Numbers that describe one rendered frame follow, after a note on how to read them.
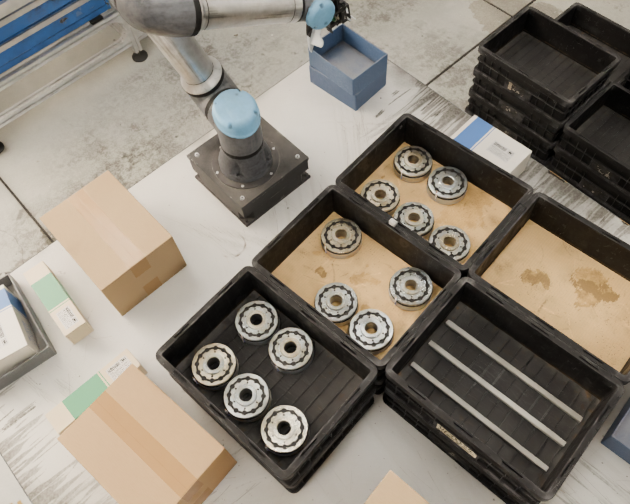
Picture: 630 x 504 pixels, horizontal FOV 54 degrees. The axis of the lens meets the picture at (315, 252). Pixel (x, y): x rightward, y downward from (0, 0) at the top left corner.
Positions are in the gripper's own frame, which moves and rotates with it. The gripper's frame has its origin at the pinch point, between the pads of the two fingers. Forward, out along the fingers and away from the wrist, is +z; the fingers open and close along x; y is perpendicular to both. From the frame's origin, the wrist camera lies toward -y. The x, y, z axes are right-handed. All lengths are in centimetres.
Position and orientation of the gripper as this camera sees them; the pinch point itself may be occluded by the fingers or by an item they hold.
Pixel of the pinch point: (329, 35)
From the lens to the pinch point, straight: 188.1
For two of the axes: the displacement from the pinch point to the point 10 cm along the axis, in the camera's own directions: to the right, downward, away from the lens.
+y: 6.5, 6.4, -4.1
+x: 7.4, -6.5, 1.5
